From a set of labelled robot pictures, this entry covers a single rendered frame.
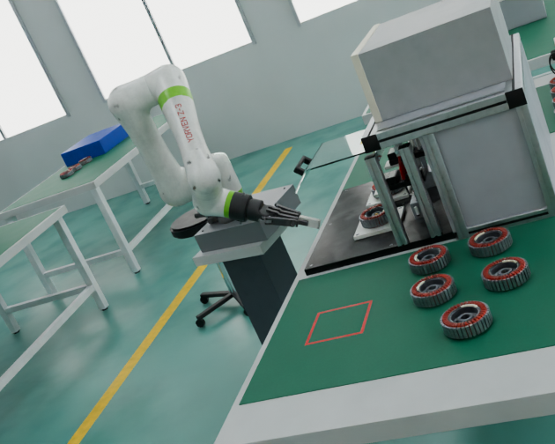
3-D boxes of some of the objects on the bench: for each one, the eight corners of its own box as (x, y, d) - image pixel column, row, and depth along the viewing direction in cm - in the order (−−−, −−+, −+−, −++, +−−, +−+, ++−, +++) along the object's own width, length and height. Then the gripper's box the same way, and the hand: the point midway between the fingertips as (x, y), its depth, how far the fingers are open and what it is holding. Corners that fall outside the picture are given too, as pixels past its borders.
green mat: (239, 405, 184) (238, 404, 184) (299, 280, 237) (299, 280, 237) (667, 324, 148) (667, 323, 148) (625, 198, 201) (625, 197, 201)
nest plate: (366, 209, 264) (365, 205, 263) (373, 192, 277) (372, 188, 276) (409, 197, 258) (407, 194, 258) (413, 181, 271) (412, 177, 271)
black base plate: (306, 276, 238) (303, 270, 237) (344, 195, 294) (342, 189, 293) (455, 238, 220) (453, 231, 219) (466, 159, 276) (464, 153, 275)
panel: (453, 233, 219) (418, 136, 209) (463, 153, 276) (437, 75, 267) (456, 232, 218) (422, 135, 209) (467, 151, 276) (440, 73, 267)
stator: (463, 283, 194) (459, 270, 193) (447, 307, 186) (443, 294, 185) (424, 285, 201) (418, 274, 200) (407, 310, 193) (402, 297, 192)
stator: (359, 233, 243) (355, 222, 242) (365, 218, 253) (361, 208, 252) (393, 224, 239) (389, 213, 238) (397, 209, 249) (394, 198, 248)
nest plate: (354, 240, 243) (352, 237, 242) (362, 220, 256) (360, 217, 255) (400, 228, 237) (398, 225, 237) (405, 208, 250) (404, 205, 250)
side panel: (459, 240, 218) (422, 136, 208) (460, 235, 221) (423, 132, 211) (561, 214, 207) (527, 104, 197) (560, 210, 210) (527, 100, 200)
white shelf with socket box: (509, 113, 305) (474, 1, 291) (509, 87, 337) (477, -14, 323) (603, 84, 291) (570, -35, 277) (594, 60, 324) (564, -47, 310)
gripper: (254, 210, 264) (321, 225, 259) (242, 226, 252) (314, 243, 248) (256, 190, 260) (325, 205, 256) (245, 206, 249) (316, 222, 245)
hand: (309, 222), depth 253 cm, fingers closed
